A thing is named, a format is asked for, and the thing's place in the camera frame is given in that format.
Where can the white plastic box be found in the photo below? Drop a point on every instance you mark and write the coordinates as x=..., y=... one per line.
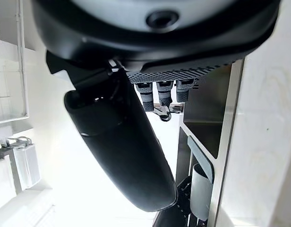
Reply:
x=26, y=165

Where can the white cup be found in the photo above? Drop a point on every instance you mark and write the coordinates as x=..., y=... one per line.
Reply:
x=201, y=189

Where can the grey plate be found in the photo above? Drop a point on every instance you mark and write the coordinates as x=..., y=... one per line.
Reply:
x=202, y=153

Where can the stainless steel sink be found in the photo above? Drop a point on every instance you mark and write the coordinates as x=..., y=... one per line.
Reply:
x=227, y=132

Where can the black perforated sink mat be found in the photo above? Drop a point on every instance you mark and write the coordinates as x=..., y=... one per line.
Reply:
x=183, y=198

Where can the white wall pipe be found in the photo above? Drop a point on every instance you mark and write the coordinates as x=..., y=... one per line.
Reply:
x=22, y=71

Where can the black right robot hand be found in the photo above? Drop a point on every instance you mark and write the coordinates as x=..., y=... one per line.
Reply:
x=126, y=146

